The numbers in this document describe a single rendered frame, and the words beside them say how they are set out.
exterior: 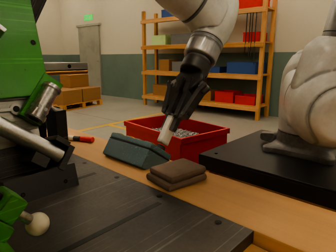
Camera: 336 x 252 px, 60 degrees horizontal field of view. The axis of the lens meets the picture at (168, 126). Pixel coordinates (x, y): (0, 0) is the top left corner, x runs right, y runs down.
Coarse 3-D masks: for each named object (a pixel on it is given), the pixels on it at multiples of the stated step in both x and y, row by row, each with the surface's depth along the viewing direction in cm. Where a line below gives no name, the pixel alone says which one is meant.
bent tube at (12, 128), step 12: (0, 24) 50; (0, 36) 52; (0, 120) 49; (0, 132) 49; (12, 132) 50; (24, 132) 51; (24, 144) 51; (36, 144) 52; (48, 144) 54; (48, 156) 54; (60, 156) 55
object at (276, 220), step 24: (72, 144) 83; (96, 144) 83; (120, 168) 65; (168, 192) 54; (192, 192) 54; (216, 192) 54; (240, 192) 54; (264, 192) 54; (240, 216) 46; (264, 216) 46; (288, 216) 46; (312, 216) 46; (264, 240) 41; (288, 240) 40; (312, 240) 40
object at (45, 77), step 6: (42, 78) 58; (48, 78) 59; (60, 84) 60; (36, 90) 57; (30, 96) 56; (24, 102) 56; (30, 102) 56; (24, 108) 55; (18, 114) 55; (30, 120) 56
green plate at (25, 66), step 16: (0, 0) 54; (16, 0) 56; (0, 16) 54; (16, 16) 56; (32, 16) 58; (16, 32) 56; (32, 32) 58; (0, 48) 53; (16, 48) 55; (32, 48) 57; (0, 64) 53; (16, 64) 55; (32, 64) 57; (0, 80) 53; (16, 80) 55; (32, 80) 57; (0, 96) 52; (16, 96) 54
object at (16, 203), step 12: (0, 192) 32; (12, 192) 32; (0, 204) 31; (12, 204) 31; (24, 204) 32; (0, 216) 30; (12, 216) 31; (0, 228) 30; (12, 228) 31; (0, 240) 30
